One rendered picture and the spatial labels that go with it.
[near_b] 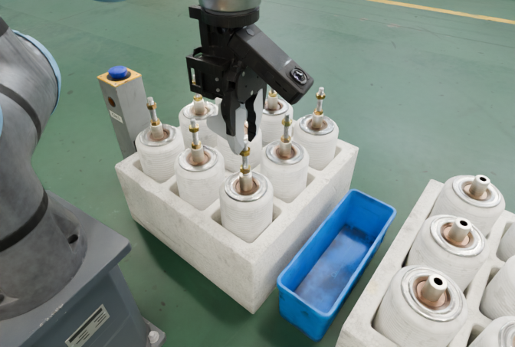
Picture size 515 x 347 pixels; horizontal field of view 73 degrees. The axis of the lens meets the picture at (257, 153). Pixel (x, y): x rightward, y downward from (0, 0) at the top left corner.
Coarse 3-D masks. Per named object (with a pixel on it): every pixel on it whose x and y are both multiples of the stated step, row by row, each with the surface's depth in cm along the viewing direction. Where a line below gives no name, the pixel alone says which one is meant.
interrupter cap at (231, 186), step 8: (232, 176) 63; (256, 176) 63; (232, 184) 61; (256, 184) 61; (264, 184) 61; (232, 192) 60; (240, 192) 60; (248, 192) 60; (256, 192) 60; (264, 192) 60; (240, 200) 58; (248, 200) 58; (256, 200) 59
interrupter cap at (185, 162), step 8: (184, 152) 68; (208, 152) 68; (216, 152) 68; (184, 160) 66; (192, 160) 66; (208, 160) 66; (216, 160) 66; (184, 168) 64; (192, 168) 64; (200, 168) 64; (208, 168) 64
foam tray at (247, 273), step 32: (128, 160) 77; (352, 160) 80; (128, 192) 79; (160, 192) 70; (320, 192) 71; (160, 224) 76; (192, 224) 65; (288, 224) 64; (192, 256) 74; (224, 256) 63; (256, 256) 59; (288, 256) 71; (224, 288) 72; (256, 288) 64
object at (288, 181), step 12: (264, 156) 67; (264, 168) 67; (276, 168) 65; (288, 168) 65; (300, 168) 66; (276, 180) 67; (288, 180) 67; (300, 180) 68; (276, 192) 69; (288, 192) 69; (300, 192) 71
